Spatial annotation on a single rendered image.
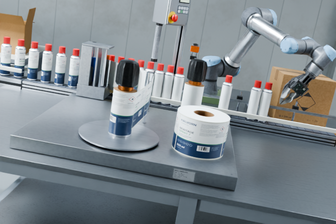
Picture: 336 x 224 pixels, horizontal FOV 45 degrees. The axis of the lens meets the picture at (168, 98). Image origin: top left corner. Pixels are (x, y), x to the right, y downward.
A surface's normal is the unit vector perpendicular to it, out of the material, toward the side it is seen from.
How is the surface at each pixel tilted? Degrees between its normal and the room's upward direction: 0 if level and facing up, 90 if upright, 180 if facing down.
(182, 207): 90
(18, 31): 90
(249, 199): 0
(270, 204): 0
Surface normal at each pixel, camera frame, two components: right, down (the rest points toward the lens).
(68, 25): 0.00, 0.25
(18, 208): 0.15, -0.96
